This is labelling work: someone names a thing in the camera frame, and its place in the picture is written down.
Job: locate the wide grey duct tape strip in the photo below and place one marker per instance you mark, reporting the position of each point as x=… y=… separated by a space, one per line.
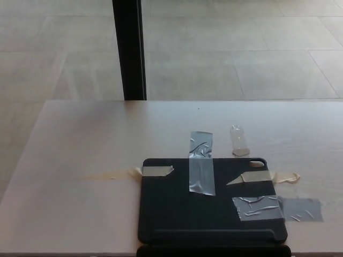
x=294 y=207

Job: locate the black folding tablet cover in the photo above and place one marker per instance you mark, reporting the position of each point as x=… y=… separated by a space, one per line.
x=171 y=211

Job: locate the black window frame post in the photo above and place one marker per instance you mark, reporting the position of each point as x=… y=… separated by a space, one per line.
x=130 y=51

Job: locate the beige masking tape long strip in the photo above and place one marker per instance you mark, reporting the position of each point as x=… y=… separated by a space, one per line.
x=155 y=170

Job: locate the long grey duct tape strip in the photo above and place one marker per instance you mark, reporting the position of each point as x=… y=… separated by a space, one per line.
x=201 y=163

